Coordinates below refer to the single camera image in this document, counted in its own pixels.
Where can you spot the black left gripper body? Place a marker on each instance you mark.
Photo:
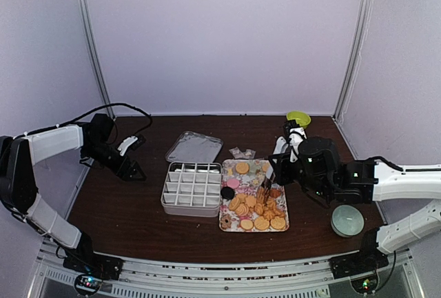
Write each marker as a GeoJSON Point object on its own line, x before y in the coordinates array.
{"type": "Point", "coordinates": [114, 166]}

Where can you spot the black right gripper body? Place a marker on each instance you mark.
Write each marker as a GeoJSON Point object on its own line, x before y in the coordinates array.
{"type": "Point", "coordinates": [311, 184]}

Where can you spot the silver serving tongs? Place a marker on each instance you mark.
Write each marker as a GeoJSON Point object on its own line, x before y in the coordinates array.
{"type": "Point", "coordinates": [263, 192]}

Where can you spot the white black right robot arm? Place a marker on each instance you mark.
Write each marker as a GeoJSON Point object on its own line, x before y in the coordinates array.
{"type": "Point", "coordinates": [365, 181]}

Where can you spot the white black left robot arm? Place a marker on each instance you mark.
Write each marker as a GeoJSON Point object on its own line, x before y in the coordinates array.
{"type": "Point", "coordinates": [35, 176]}

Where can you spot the clear printed cookie wrappers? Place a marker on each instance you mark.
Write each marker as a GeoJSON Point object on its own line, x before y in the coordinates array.
{"type": "Point", "coordinates": [237, 153]}

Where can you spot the round tan perforated biscuit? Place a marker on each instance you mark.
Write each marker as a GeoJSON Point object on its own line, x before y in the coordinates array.
{"type": "Point", "coordinates": [242, 168]}

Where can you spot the floral rectangular tray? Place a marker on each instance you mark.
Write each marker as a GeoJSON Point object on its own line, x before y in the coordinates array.
{"type": "Point", "coordinates": [247, 214]}

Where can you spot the lime green bowl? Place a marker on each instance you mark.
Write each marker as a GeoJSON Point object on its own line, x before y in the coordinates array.
{"type": "Point", "coordinates": [301, 118]}

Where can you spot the pink sandwich cookie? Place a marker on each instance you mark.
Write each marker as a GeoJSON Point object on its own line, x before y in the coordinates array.
{"type": "Point", "coordinates": [233, 183]}

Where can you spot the grey divided cookie tin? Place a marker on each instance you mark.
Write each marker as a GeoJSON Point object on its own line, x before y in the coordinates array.
{"type": "Point", "coordinates": [192, 189]}

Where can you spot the silver tin lid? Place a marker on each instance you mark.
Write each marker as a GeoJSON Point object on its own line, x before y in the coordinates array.
{"type": "Point", "coordinates": [193, 147]}

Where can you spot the black sandwich cookie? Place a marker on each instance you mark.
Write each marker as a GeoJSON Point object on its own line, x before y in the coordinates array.
{"type": "Point", "coordinates": [227, 193]}

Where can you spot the pale green ceramic bowl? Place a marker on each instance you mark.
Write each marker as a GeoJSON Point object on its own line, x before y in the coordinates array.
{"type": "Point", "coordinates": [347, 221]}

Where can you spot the flower shaped brown cookie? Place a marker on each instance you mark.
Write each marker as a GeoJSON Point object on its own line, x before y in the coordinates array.
{"type": "Point", "coordinates": [225, 222]}

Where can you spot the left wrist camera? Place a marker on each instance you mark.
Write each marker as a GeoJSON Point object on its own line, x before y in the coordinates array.
{"type": "Point", "coordinates": [130, 143]}

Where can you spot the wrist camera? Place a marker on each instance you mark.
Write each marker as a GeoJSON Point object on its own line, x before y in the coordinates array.
{"type": "Point", "coordinates": [130, 143]}
{"type": "Point", "coordinates": [318, 155]}

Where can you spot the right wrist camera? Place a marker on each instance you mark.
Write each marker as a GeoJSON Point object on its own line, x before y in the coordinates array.
{"type": "Point", "coordinates": [318, 155]}

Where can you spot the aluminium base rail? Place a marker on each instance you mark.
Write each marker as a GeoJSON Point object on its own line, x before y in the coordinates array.
{"type": "Point", "coordinates": [295, 278]}

